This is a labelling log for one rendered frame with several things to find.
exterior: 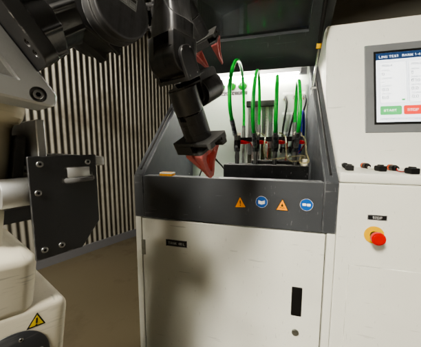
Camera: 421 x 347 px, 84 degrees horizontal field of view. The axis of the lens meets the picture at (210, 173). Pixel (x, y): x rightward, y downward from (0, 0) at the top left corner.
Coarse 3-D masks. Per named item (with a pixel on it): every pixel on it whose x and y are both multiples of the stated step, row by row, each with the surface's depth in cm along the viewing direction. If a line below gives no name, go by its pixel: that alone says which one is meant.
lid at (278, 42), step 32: (224, 0) 97; (256, 0) 96; (288, 0) 94; (320, 0) 91; (224, 32) 110; (256, 32) 108; (288, 32) 105; (224, 64) 125; (256, 64) 122; (288, 64) 120
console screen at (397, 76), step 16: (368, 48) 92; (384, 48) 90; (400, 48) 89; (416, 48) 87; (368, 64) 91; (384, 64) 89; (400, 64) 88; (416, 64) 87; (368, 80) 90; (384, 80) 89; (400, 80) 87; (416, 80) 86; (368, 96) 90; (384, 96) 88; (400, 96) 87; (416, 96) 85; (368, 112) 89; (384, 112) 87; (400, 112) 86; (416, 112) 85; (368, 128) 88; (384, 128) 87; (400, 128) 85; (416, 128) 84
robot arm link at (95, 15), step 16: (96, 0) 27; (112, 0) 29; (128, 0) 30; (96, 16) 28; (112, 16) 29; (128, 16) 30; (144, 16) 32; (96, 32) 30; (112, 32) 29; (128, 32) 30; (144, 32) 32; (80, 48) 34
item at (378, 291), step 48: (336, 48) 95; (336, 96) 93; (336, 144) 91; (384, 144) 86; (384, 192) 67; (336, 240) 72; (336, 288) 74; (384, 288) 70; (336, 336) 76; (384, 336) 72
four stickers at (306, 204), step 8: (240, 200) 79; (256, 200) 77; (264, 200) 77; (280, 200) 75; (288, 200) 75; (304, 200) 73; (312, 200) 73; (280, 208) 76; (288, 208) 75; (304, 208) 74; (312, 208) 73
